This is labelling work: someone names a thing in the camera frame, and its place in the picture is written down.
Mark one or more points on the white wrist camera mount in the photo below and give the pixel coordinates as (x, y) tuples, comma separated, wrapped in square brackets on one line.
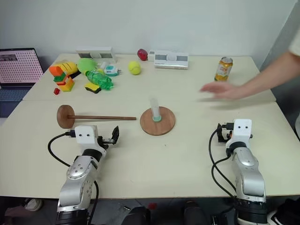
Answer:
[(241, 131), (85, 134)]

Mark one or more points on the red apple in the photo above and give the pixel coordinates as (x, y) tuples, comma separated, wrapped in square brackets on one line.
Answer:
[(142, 54)]

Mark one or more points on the small red block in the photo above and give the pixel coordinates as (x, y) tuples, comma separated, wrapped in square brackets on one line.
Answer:
[(56, 91)]

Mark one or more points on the long white box with windows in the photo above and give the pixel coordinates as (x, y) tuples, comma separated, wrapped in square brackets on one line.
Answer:
[(96, 54)]

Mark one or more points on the light sleeve of person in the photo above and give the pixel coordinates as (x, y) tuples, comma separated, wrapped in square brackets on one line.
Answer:
[(295, 45)]

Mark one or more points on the green plastic bottle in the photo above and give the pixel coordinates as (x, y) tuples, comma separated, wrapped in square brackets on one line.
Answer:
[(99, 79)]

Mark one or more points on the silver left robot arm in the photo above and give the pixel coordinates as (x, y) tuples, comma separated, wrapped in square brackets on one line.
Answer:
[(78, 173)]

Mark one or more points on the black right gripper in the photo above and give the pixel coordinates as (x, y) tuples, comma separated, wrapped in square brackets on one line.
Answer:
[(226, 131)]

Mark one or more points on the round wooden base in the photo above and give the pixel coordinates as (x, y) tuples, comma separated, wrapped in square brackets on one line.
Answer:
[(161, 126)]

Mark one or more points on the yellow and black sponge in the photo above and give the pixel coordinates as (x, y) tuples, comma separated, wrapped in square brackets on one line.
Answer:
[(93, 87)]

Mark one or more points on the white box with grey panels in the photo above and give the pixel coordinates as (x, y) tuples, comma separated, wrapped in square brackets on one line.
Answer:
[(171, 61)]

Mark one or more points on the coloured building block tower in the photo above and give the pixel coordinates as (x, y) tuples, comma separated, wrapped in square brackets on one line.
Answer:
[(65, 83)]

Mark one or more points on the small white box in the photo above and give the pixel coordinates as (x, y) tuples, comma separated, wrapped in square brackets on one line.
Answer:
[(151, 55)]

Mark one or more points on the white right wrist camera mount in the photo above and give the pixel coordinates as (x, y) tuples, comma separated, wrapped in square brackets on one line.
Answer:
[(241, 131)]

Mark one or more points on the lime green round toy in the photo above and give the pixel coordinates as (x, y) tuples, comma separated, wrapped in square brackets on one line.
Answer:
[(85, 65)]

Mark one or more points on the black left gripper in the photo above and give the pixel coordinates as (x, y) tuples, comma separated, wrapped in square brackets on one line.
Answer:
[(106, 141)]

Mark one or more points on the yellow tennis ball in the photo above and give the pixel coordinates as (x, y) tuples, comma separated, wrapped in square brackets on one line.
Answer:
[(134, 68)]

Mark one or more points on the dark rounded shape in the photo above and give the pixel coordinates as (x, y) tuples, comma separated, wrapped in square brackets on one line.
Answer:
[(138, 216), (194, 213)]

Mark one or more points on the small red object under table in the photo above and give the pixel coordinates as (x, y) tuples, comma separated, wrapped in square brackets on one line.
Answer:
[(152, 206)]

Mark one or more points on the wooden stick with round base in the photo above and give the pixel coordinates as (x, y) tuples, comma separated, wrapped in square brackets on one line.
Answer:
[(93, 117)]

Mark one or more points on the person's bare hand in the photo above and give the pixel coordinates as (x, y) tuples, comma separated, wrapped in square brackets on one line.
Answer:
[(225, 91)]

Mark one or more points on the open laptop with pink screen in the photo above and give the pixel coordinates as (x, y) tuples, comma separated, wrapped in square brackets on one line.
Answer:
[(17, 68)]

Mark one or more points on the orange drink can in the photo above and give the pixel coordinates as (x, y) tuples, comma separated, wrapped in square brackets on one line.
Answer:
[(223, 70)]

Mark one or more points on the white shoe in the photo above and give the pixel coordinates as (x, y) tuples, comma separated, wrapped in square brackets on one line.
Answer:
[(34, 204)]

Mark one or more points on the person's bare forearm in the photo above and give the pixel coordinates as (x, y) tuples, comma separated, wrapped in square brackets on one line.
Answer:
[(269, 75)]

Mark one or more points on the white and teal device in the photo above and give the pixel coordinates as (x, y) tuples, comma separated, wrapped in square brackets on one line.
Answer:
[(111, 70)]

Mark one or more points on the yellow striped toy with orange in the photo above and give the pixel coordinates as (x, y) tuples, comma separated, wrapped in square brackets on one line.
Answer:
[(66, 67)]

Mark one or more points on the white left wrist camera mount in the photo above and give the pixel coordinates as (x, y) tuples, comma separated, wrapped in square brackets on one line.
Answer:
[(85, 134)]

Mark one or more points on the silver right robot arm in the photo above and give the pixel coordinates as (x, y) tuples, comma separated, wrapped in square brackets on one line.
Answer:
[(248, 173)]

